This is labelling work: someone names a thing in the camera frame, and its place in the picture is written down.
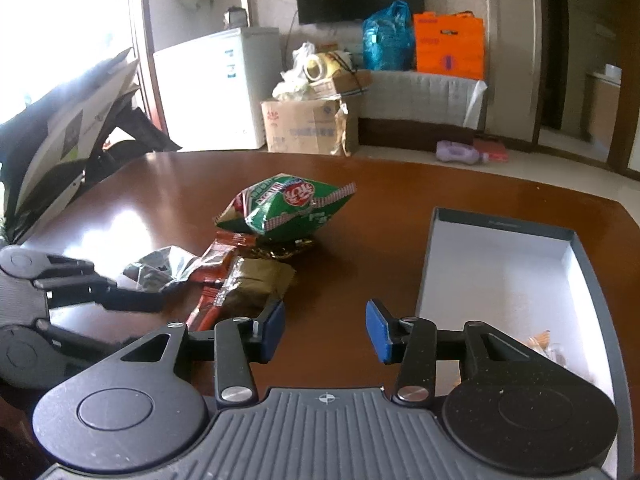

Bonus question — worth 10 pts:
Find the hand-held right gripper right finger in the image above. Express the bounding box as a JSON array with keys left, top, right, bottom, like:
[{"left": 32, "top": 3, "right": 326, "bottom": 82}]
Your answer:
[{"left": 366, "top": 299, "right": 571, "bottom": 405}]

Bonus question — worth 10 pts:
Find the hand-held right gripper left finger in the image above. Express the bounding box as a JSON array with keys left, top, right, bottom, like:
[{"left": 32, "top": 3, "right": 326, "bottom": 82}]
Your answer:
[{"left": 95, "top": 299, "right": 287, "bottom": 406}]

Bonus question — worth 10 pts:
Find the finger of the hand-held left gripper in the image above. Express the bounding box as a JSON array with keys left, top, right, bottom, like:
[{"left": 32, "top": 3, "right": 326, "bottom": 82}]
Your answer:
[
  {"left": 35, "top": 321, "right": 136, "bottom": 371},
  {"left": 32, "top": 255, "right": 169, "bottom": 313}
]

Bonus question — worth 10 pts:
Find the silver foil snack packet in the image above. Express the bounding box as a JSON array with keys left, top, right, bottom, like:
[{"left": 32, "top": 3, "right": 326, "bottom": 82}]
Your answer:
[{"left": 122, "top": 245, "right": 203, "bottom": 293}]

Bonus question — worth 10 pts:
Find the olive brown snack packet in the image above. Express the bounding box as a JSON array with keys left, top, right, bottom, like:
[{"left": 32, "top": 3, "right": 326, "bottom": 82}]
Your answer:
[{"left": 220, "top": 256, "right": 297, "bottom": 311}]

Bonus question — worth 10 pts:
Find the red snack packet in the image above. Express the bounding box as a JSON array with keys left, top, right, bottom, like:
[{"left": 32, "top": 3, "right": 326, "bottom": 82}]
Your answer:
[{"left": 170, "top": 232, "right": 257, "bottom": 288}]

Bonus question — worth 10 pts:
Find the green snack bag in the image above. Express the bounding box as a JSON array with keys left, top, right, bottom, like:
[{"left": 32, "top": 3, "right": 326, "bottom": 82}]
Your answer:
[{"left": 214, "top": 172, "right": 358, "bottom": 242}]

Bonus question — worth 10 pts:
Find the grey cardboard box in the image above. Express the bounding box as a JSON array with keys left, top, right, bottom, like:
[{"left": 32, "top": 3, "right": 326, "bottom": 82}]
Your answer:
[{"left": 415, "top": 206, "right": 630, "bottom": 480}]

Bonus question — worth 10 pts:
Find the orange snack packet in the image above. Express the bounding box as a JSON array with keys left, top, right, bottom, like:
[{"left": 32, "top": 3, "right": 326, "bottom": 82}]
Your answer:
[{"left": 527, "top": 329, "right": 566, "bottom": 365}]

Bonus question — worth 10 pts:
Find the black cloth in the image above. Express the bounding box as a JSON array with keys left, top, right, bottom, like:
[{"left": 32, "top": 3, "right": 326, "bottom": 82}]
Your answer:
[{"left": 85, "top": 105, "right": 181, "bottom": 196}]

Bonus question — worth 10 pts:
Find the white printed board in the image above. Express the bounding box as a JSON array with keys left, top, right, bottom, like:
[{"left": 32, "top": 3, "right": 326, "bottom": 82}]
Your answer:
[{"left": 0, "top": 47, "right": 141, "bottom": 246}]

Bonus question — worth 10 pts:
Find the purple bottle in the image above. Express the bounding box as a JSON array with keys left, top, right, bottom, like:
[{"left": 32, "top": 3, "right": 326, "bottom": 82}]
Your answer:
[{"left": 436, "top": 140, "right": 490, "bottom": 165}]

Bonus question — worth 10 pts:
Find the dark wooden tv cabinet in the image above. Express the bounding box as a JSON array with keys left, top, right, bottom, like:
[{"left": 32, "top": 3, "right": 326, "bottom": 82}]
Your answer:
[{"left": 357, "top": 117, "right": 483, "bottom": 152}]

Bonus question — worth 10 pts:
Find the large printed cardboard box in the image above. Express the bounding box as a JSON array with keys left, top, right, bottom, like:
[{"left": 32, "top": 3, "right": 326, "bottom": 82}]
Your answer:
[{"left": 261, "top": 99, "right": 358, "bottom": 156}]

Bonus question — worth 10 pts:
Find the pink packet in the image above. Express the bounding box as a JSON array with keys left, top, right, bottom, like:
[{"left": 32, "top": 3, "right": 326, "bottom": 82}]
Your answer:
[{"left": 472, "top": 137, "right": 511, "bottom": 162}]

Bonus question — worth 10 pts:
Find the white chest freezer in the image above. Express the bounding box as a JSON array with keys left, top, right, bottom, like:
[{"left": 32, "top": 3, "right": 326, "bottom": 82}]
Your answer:
[{"left": 152, "top": 26, "right": 281, "bottom": 152}]

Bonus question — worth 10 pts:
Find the white cabinet cloth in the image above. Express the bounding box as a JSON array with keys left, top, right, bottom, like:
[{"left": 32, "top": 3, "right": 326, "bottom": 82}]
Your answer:
[{"left": 357, "top": 70, "right": 488, "bottom": 128}]

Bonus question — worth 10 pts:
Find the white plastic bag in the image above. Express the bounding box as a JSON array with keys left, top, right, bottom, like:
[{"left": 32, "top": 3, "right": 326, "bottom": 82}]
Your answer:
[{"left": 272, "top": 42, "right": 316, "bottom": 103}]

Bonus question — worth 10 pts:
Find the small cardboard box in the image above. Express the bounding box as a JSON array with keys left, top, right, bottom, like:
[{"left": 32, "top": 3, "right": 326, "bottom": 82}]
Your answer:
[{"left": 312, "top": 70, "right": 373, "bottom": 101}]

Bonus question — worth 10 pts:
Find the yellow tape roll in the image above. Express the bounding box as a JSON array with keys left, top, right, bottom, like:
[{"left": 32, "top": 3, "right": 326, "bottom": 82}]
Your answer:
[{"left": 304, "top": 52, "right": 351, "bottom": 83}]

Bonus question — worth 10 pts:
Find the blue plastic bag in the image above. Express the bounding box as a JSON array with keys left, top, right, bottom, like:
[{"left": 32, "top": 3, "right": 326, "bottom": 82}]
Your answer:
[{"left": 362, "top": 0, "right": 416, "bottom": 72}]

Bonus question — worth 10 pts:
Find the orange paper bag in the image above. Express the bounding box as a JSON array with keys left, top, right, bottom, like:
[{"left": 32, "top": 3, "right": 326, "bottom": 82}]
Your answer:
[{"left": 413, "top": 10, "right": 486, "bottom": 81}]

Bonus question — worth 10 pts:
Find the wooden kitchen counter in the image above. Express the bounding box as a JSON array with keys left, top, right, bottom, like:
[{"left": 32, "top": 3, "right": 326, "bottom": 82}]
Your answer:
[{"left": 582, "top": 72, "right": 623, "bottom": 151}]

